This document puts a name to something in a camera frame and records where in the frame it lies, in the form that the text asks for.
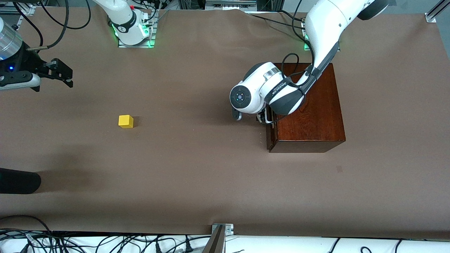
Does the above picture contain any black ribbed cylinder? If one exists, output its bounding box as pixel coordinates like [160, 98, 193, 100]
[0, 168, 41, 195]

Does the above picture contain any silver network switch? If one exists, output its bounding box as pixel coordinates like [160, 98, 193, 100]
[205, 0, 258, 10]

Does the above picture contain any black equipment box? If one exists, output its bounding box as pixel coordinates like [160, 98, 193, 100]
[257, 0, 283, 12]

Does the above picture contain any dark wooden cabinet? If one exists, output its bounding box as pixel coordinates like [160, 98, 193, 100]
[267, 63, 346, 154]

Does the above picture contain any aluminium profile rail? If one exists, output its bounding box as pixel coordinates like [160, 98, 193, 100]
[425, 0, 450, 24]
[13, 4, 36, 30]

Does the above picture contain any brown table cover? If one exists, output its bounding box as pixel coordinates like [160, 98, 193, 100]
[0, 6, 450, 240]

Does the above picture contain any white sheet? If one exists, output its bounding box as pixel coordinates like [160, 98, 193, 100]
[0, 230, 450, 253]

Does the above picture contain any silver metal bracket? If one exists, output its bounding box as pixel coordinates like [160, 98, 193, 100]
[211, 223, 234, 236]

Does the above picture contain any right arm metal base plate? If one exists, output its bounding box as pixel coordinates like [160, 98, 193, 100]
[118, 10, 156, 48]

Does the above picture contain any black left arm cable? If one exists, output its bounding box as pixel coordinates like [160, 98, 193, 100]
[262, 53, 340, 124]

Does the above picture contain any black looped cable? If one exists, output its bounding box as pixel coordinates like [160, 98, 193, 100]
[0, 215, 53, 246]

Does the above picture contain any black base cable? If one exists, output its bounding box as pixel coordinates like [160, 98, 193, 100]
[279, 10, 304, 21]
[246, 13, 306, 29]

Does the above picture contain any dark grey profile beam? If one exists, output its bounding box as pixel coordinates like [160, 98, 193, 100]
[202, 225, 226, 253]

